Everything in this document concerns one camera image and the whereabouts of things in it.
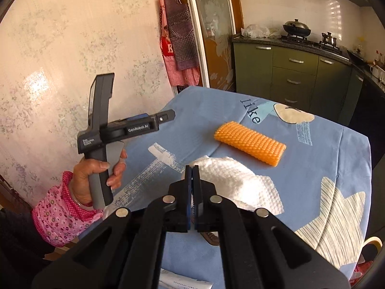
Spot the orange foam net sleeve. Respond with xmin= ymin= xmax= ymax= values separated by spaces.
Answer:
xmin=214 ymin=121 xmax=287 ymax=167

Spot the person's left forearm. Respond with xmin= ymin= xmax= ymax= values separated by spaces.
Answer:
xmin=32 ymin=171 xmax=104 ymax=247

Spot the gas stove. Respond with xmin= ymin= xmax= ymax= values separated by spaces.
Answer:
xmin=281 ymin=34 xmax=346 ymax=55

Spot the green kitchen cabinet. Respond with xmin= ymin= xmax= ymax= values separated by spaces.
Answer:
xmin=231 ymin=40 xmax=385 ymax=127

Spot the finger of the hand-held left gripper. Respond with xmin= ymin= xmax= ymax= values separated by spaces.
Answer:
xmin=150 ymin=110 xmax=176 ymax=125

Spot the red checked apron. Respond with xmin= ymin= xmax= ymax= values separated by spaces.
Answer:
xmin=159 ymin=0 xmax=201 ymax=86

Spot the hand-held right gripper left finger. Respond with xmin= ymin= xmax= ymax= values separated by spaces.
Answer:
xmin=30 ymin=165 xmax=193 ymax=289

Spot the blue printed tablecloth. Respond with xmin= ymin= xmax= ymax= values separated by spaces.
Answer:
xmin=99 ymin=86 xmax=372 ymax=289

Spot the black wok with lid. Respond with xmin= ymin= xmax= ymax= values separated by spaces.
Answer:
xmin=282 ymin=19 xmax=312 ymax=37

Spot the purple checked apron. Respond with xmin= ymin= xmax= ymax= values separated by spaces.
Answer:
xmin=159 ymin=0 xmax=200 ymax=71

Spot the beige rimmed bin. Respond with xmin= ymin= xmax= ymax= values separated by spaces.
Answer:
xmin=362 ymin=235 xmax=383 ymax=274

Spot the person's left hand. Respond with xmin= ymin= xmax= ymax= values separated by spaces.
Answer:
xmin=70 ymin=150 xmax=128 ymax=207

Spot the frosted glass sliding door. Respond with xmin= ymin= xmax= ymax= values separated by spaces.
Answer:
xmin=182 ymin=0 xmax=244 ymax=92

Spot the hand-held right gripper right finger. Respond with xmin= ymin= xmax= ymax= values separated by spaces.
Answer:
xmin=192 ymin=165 xmax=352 ymax=289

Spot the small white packet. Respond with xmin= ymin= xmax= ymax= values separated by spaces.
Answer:
xmin=158 ymin=268 xmax=214 ymax=289

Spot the white plastic bag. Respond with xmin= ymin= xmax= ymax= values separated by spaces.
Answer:
xmin=241 ymin=24 xmax=270 ymax=38

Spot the person's dark jacket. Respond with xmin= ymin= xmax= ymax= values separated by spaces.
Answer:
xmin=0 ymin=208 xmax=73 ymax=280

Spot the white paper towel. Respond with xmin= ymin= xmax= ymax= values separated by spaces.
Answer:
xmin=182 ymin=156 xmax=285 ymax=214

